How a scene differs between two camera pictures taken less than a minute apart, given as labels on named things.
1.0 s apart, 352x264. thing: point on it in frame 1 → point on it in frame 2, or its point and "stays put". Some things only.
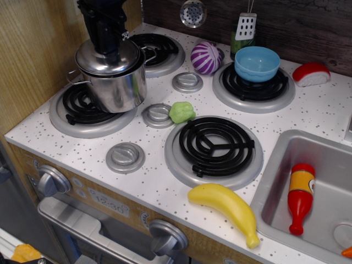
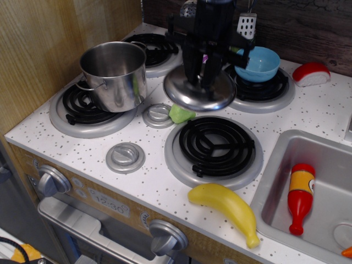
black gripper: [106, 22] → [212, 30]
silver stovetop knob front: [125, 158] stays put
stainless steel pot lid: [91, 61] → [197, 97]
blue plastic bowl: [255, 64] stays put
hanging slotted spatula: [246, 25] stays put
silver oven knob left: [51, 181] stays put
